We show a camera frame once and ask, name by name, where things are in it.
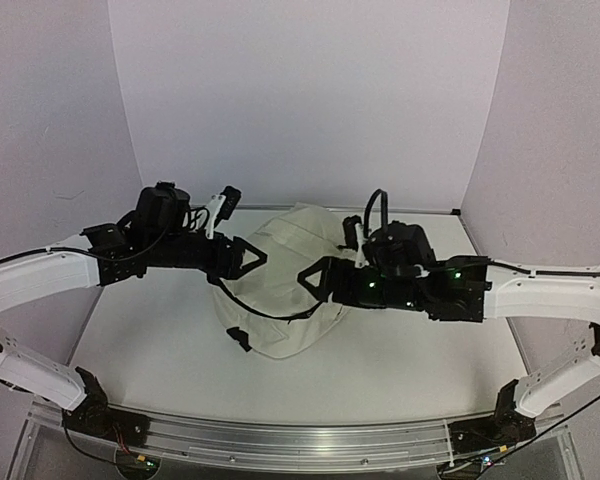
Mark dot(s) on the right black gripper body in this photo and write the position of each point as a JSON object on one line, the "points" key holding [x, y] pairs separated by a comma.
{"points": [[337, 280]]}

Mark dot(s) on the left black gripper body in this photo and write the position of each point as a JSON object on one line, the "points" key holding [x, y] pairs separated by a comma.
{"points": [[166, 251]]}

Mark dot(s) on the beige canvas backpack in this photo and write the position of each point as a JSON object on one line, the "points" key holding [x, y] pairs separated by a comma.
{"points": [[267, 311]]}

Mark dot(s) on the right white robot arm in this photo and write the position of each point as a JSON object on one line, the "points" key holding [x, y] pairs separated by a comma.
{"points": [[554, 310]]}

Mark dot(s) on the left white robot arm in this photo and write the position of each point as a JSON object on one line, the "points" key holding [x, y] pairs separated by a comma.
{"points": [[44, 295]]}

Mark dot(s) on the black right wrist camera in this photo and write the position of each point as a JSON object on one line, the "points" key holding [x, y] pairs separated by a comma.
{"points": [[395, 249]]}

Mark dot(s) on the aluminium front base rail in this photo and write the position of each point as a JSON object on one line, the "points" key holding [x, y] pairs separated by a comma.
{"points": [[163, 446]]}

